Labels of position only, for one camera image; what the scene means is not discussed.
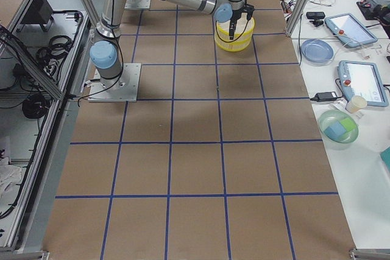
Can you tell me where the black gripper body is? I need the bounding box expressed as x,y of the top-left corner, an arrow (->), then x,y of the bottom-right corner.
229,0 -> 255,30

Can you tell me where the black webcam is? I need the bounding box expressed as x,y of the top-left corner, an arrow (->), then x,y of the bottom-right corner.
306,12 -> 325,27

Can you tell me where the blue plate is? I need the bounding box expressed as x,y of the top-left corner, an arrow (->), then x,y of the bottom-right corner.
300,39 -> 334,64

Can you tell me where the black power adapter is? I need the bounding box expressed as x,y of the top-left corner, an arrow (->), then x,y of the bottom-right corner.
310,91 -> 342,102

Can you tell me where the far teach pendant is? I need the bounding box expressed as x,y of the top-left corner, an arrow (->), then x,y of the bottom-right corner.
324,13 -> 378,47

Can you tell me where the teach pendant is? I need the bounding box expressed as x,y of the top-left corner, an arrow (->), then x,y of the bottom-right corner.
324,13 -> 378,47
338,60 -> 389,107

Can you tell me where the near teach pendant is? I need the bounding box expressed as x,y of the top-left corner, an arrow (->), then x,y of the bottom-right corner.
338,60 -> 389,107

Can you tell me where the paper cup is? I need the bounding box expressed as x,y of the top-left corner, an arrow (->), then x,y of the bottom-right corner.
345,96 -> 367,113

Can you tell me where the green bowl with sponges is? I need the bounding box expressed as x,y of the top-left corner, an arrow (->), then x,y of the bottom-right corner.
317,110 -> 359,150

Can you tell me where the white crumpled cloth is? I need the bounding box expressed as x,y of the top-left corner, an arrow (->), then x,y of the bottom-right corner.
0,138 -> 24,209

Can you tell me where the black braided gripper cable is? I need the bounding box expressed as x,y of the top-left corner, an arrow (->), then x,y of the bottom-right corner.
218,0 -> 254,42

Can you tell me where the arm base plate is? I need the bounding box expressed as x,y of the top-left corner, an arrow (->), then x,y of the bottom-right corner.
88,63 -> 141,102

